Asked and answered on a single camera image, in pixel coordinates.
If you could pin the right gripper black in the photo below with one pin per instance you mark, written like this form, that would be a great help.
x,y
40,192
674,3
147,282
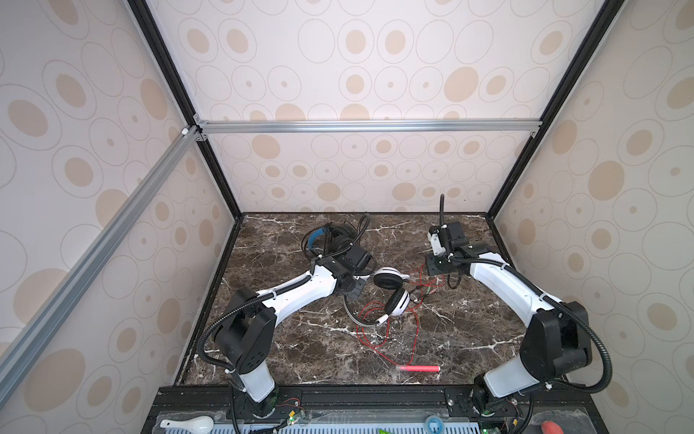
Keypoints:
x,y
431,266

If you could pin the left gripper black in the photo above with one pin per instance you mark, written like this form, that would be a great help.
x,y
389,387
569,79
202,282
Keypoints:
x,y
361,284

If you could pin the black blue headphones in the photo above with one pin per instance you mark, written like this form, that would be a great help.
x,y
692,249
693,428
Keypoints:
x,y
333,239

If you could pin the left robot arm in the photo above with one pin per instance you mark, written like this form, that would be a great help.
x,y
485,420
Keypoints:
x,y
239,341

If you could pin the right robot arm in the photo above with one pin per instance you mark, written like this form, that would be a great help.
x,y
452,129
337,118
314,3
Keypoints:
x,y
559,346

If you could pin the pink marker pen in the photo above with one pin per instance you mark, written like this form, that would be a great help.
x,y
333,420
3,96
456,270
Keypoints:
x,y
419,368

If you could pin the blue round cap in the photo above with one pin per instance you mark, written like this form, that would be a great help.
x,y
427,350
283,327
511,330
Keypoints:
x,y
433,425

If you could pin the red round object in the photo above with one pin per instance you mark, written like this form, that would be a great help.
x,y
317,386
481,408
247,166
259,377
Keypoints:
x,y
551,427

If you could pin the white spoon-shaped tool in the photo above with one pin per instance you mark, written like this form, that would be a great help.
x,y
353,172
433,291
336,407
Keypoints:
x,y
197,425

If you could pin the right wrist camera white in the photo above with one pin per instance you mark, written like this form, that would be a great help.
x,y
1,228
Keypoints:
x,y
435,243

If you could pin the horizontal aluminium rail back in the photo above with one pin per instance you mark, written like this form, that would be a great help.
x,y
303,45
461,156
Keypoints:
x,y
363,126

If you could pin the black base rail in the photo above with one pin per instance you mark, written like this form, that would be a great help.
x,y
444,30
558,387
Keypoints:
x,y
374,409

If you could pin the black frame post left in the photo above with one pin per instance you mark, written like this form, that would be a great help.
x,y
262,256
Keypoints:
x,y
155,41

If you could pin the black frame post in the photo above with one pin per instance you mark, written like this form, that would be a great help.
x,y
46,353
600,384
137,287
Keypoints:
x,y
595,35
155,41

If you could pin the black frame post right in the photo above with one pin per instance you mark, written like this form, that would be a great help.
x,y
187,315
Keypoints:
x,y
595,35

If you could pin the aluminium rail left wall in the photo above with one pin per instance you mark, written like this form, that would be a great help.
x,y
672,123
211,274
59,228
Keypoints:
x,y
35,337

